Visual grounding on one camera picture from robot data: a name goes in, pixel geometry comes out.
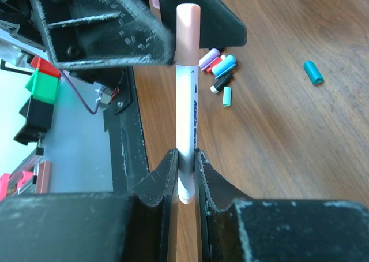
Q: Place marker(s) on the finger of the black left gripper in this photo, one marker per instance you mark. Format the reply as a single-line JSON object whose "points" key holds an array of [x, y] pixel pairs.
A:
{"points": [[91, 34], [220, 27]]}

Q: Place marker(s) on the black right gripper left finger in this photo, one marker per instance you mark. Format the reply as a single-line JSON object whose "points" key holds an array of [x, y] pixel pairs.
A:
{"points": [[138, 225]]}

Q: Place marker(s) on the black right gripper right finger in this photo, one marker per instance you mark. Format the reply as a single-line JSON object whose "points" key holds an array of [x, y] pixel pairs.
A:
{"points": [[232, 226]]}

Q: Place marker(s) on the purple highlighter cap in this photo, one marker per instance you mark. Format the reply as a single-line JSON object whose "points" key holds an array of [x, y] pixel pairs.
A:
{"points": [[208, 58]]}

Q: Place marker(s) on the light blue marker cap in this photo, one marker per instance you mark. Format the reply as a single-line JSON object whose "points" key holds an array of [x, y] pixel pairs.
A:
{"points": [[223, 67]]}

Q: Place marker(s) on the green marker cap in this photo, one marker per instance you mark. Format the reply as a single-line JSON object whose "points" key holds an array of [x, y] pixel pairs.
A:
{"points": [[227, 96]]}

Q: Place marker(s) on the teal marker cap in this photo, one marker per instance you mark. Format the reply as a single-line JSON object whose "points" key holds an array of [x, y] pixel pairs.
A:
{"points": [[313, 73]]}

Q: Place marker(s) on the purple highlighter marker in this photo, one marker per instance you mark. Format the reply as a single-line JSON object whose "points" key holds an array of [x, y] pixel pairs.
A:
{"points": [[155, 8]]}

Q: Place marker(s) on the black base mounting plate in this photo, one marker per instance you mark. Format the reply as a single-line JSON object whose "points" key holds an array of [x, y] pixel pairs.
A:
{"points": [[122, 121]]}

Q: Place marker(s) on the red green black blocks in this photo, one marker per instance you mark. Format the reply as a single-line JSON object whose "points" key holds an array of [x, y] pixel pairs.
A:
{"points": [[38, 109]]}

